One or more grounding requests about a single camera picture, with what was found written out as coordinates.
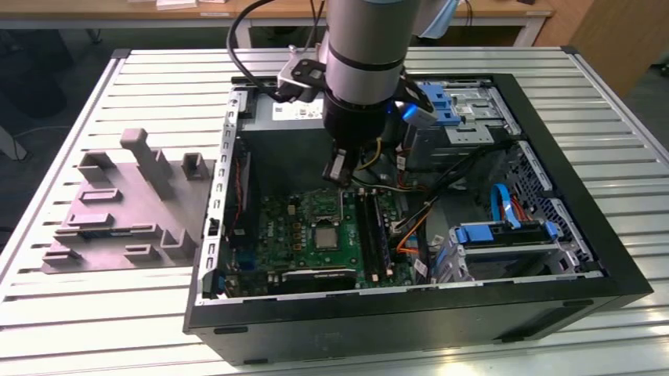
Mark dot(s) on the grey parts rack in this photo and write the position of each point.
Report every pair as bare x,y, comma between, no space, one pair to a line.
183,207

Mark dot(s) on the black RAM slot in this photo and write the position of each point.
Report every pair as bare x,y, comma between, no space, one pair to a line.
383,235
371,235
376,235
366,235

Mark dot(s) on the wooden desk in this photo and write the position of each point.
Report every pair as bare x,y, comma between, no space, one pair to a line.
496,11

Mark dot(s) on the black graphics card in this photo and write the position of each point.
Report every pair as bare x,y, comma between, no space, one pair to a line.
313,276

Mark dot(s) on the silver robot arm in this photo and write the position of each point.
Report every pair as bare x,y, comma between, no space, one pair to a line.
360,47

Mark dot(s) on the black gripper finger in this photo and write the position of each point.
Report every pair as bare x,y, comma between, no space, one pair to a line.
333,174
353,164

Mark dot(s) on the grey power supply unit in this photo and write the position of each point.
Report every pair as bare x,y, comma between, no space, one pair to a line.
265,156

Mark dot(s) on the CPU socket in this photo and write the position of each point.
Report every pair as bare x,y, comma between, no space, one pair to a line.
328,250

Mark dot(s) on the metal locking lever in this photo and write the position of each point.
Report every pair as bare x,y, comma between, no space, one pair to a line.
341,205

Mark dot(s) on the blue port connector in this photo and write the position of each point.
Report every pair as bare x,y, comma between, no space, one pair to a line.
219,286

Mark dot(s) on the grey metal disk bay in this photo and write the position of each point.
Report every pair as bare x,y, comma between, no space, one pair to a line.
522,250

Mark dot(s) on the green motherboard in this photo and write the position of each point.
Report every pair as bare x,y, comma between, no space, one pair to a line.
271,250

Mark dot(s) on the white rounded wrist camera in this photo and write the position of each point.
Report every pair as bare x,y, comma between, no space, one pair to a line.
420,115

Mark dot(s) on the grey bracket wrist camera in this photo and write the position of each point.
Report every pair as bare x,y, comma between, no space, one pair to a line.
303,72

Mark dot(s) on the blue disk carrier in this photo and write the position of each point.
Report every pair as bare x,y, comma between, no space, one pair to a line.
443,92

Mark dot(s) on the hard disk in blue carrier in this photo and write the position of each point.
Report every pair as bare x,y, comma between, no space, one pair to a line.
475,234

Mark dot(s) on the RAM stick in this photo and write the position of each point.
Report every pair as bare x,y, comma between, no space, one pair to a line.
104,233

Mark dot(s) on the black PC case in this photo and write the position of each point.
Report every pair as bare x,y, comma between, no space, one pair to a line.
418,325

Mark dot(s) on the grey metal drive cage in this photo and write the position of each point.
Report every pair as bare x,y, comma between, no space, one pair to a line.
470,135

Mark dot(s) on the wooden cabinet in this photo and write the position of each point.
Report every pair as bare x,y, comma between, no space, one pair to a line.
617,39

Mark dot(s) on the silver CPU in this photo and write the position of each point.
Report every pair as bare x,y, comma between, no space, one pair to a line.
327,238

